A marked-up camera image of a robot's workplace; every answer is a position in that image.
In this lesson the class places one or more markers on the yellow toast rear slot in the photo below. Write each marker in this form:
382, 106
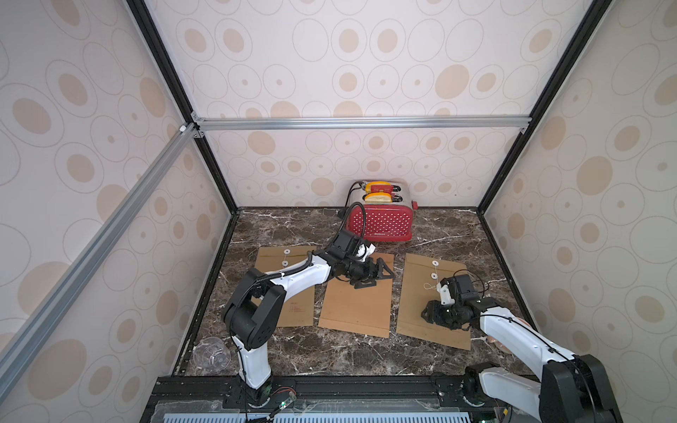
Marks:
379, 186

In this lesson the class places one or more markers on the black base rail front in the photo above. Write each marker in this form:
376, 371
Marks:
324, 394

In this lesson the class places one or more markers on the clear plastic cup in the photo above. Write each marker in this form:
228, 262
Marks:
210, 356

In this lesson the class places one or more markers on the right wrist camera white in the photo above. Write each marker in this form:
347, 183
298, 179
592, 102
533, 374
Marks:
443, 289

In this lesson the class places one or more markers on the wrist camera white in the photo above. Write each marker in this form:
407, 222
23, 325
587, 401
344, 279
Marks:
443, 289
364, 251

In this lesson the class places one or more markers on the diagonal aluminium rail left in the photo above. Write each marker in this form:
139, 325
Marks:
20, 353

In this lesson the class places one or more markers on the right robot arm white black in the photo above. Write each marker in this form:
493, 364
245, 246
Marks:
567, 387

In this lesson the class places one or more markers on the red toaster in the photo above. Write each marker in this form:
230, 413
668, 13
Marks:
386, 223

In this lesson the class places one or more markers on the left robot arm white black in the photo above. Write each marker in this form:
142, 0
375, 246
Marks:
252, 314

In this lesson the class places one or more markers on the horizontal aluminium rail back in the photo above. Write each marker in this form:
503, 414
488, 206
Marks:
372, 123

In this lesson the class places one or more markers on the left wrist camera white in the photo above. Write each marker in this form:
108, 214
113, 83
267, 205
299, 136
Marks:
364, 251

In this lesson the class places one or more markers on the yellow toast slot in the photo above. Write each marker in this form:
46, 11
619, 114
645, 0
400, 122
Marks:
377, 198
379, 186

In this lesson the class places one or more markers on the yellow toast front slot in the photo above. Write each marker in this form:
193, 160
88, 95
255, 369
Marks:
377, 198

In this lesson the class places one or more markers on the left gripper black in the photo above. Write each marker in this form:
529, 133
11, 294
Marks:
368, 276

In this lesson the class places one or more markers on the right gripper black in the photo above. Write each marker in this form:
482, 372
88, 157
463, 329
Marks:
437, 315

